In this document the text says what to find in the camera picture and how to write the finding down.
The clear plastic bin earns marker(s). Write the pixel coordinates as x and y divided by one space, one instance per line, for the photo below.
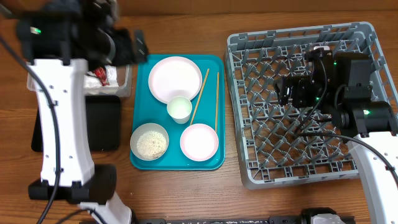
121 84

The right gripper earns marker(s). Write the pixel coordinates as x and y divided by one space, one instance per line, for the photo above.
298 86

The grey dishwasher rack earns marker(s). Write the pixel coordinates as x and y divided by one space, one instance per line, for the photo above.
282 145

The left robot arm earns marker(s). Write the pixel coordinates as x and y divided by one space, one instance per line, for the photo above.
61 43

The white napkin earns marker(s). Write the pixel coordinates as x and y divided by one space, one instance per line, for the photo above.
92 82

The wooden chopstick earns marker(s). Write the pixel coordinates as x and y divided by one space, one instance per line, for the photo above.
199 97
217 101

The teal serving tray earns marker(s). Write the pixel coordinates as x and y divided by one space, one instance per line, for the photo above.
147 109

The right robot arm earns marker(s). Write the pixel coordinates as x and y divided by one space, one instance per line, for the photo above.
340 86

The large white plate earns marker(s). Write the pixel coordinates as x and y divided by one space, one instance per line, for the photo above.
175 76

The white pink-rimmed bowl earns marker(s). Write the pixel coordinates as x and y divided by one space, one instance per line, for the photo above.
199 142

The rice pile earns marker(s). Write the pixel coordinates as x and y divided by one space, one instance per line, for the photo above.
151 145

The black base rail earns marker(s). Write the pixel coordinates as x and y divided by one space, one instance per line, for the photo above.
307 216

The white cup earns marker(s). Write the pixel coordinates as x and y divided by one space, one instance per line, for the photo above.
179 108

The red snack wrapper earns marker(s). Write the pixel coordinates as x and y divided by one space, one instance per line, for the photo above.
100 74

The grey bowl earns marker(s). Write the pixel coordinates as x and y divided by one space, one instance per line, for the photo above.
140 131

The black plastic tray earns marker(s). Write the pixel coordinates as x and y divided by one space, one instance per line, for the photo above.
103 117

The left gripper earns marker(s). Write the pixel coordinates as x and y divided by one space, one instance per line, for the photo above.
126 57

